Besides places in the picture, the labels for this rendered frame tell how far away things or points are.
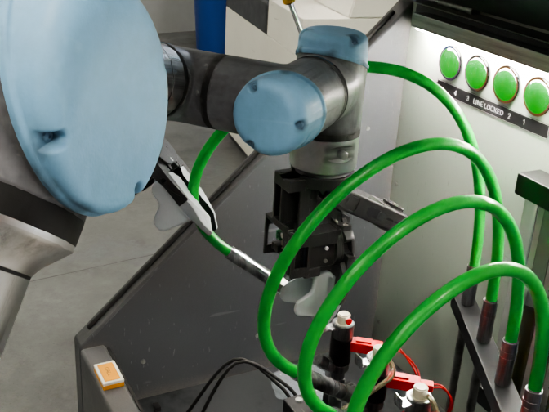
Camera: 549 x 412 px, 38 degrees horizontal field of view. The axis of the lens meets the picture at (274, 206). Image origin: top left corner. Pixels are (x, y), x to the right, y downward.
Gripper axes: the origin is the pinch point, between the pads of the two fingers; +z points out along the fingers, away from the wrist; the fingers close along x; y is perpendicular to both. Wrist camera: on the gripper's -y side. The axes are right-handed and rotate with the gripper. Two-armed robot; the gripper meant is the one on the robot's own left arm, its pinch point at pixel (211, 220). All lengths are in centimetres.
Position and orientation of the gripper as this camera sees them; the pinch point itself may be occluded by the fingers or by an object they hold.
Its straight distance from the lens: 101.2
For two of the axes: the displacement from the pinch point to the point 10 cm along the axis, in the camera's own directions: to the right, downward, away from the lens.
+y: -7.8, 5.9, 2.2
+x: -1.4, 1.8, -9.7
